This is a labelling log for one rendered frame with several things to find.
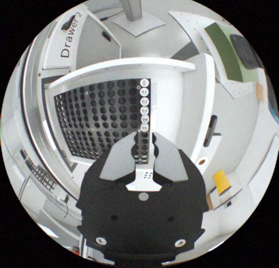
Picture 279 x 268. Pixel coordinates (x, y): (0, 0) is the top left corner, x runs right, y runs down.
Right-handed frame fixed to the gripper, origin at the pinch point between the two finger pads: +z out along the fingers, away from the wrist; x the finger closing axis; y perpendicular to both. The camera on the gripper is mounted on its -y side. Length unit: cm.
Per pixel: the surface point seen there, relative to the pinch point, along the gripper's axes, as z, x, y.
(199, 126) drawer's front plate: 1.1, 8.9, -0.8
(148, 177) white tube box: 14.0, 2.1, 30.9
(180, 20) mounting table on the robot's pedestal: 17.7, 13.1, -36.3
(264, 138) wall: 35, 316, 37
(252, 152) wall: 60, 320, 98
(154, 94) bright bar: 8.9, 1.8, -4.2
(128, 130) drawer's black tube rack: 3.7, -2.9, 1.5
